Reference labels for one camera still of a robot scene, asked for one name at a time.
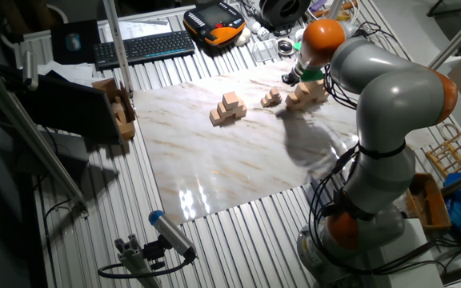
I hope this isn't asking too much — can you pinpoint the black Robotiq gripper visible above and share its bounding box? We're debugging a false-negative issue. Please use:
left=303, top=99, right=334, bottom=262
left=281, top=68, right=303, bottom=87

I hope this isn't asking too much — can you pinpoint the metal bowl with white rim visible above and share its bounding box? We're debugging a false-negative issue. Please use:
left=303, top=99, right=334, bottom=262
left=276, top=38, right=296, bottom=57

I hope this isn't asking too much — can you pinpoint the clear gridded plastic box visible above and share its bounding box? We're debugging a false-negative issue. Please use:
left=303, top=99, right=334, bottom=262
left=251, top=38, right=279, bottom=64

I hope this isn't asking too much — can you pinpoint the white power adapter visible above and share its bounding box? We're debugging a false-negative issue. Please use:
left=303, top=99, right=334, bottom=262
left=246, top=19, right=271, bottom=41

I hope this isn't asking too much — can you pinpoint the white egg shaped object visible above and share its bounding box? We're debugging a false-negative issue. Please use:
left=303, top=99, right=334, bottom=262
left=234, top=27, right=252, bottom=47

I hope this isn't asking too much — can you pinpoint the black filament spool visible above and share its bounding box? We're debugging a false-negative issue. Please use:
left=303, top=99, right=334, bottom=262
left=259, top=0, right=312, bottom=29

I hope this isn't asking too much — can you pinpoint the black orange teach pendant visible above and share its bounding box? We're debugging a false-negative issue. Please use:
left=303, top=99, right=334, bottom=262
left=182, top=1, right=247, bottom=47

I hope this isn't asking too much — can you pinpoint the marble pattern table mat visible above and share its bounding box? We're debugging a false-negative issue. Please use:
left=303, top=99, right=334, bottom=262
left=132, top=59, right=435, bottom=226

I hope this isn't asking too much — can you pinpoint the black computer keyboard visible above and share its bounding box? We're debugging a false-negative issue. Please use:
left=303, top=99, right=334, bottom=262
left=93, top=30, right=196, bottom=72

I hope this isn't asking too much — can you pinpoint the white paper sheet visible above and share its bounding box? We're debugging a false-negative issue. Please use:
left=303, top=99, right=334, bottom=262
left=38, top=60, right=106, bottom=87
left=98, top=18, right=171, bottom=43

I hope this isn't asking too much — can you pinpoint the wooden lattice rack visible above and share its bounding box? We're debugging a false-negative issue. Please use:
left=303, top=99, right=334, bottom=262
left=425, top=123, right=461, bottom=179

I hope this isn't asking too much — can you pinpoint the brown cardboard box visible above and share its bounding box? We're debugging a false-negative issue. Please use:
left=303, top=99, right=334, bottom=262
left=92, top=78, right=137, bottom=142

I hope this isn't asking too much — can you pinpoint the brown wooden tray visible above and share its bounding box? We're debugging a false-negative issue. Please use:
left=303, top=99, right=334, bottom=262
left=405, top=172, right=452, bottom=233

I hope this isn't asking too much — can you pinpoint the dark computer mouse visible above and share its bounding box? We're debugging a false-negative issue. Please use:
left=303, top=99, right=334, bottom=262
left=65, top=32, right=82, bottom=52

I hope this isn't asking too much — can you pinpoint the black flat panel screen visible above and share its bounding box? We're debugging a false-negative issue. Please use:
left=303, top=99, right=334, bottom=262
left=14, top=74, right=123, bottom=143

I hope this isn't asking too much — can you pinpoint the black mouse pad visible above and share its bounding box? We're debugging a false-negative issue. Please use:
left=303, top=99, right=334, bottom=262
left=50, top=19, right=102, bottom=66

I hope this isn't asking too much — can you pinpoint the short aluminium profile piece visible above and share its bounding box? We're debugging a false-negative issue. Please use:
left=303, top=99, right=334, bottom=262
left=114, top=234, right=162, bottom=288

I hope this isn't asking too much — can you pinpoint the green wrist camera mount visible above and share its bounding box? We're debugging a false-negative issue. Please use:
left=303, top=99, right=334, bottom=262
left=293, top=42, right=326, bottom=83

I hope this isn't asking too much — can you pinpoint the aluminium frame post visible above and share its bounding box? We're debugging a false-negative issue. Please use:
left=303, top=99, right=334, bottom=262
left=326, top=0, right=344, bottom=21
left=102, top=0, right=134, bottom=95

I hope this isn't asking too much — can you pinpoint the silver camera with blue tip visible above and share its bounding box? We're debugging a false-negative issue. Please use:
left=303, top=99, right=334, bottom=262
left=148, top=210, right=198, bottom=261

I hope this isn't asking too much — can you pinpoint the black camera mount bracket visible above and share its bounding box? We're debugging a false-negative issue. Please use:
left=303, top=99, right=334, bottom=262
left=142, top=235, right=168, bottom=271

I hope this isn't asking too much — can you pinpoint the black camera cable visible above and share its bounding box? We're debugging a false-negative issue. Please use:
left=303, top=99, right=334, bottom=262
left=97, top=250, right=196, bottom=280

